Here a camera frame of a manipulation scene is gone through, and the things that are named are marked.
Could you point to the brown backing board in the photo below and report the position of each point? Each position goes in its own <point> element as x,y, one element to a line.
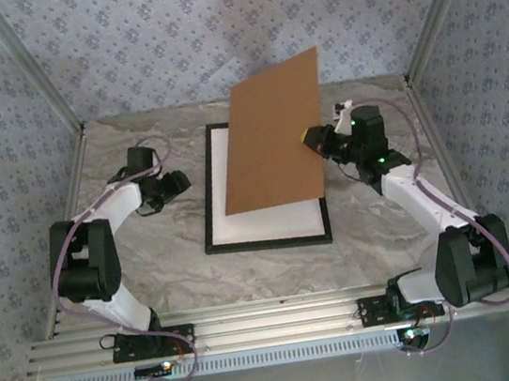
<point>271,141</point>

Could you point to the photo print of white buildings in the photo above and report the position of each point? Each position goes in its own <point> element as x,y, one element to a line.
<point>264,224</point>

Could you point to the black picture frame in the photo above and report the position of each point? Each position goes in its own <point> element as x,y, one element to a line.
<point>267,244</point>

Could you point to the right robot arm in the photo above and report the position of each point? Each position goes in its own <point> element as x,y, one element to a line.
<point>416,196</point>

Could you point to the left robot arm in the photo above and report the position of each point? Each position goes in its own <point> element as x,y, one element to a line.
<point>109,201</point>

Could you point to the small circuit board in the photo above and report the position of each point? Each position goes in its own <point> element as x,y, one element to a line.
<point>152,370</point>
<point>414,333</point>

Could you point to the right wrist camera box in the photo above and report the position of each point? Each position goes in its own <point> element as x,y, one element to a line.
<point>343,118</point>

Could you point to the aluminium table side rail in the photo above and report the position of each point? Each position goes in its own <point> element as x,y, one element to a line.
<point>435,127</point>
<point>76,177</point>

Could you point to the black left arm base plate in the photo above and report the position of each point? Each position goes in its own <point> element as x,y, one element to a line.
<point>180,337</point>

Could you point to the wide aluminium base rail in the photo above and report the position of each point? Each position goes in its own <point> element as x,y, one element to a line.
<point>277,320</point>

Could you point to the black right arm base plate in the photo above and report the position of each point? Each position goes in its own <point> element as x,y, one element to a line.
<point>371,311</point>

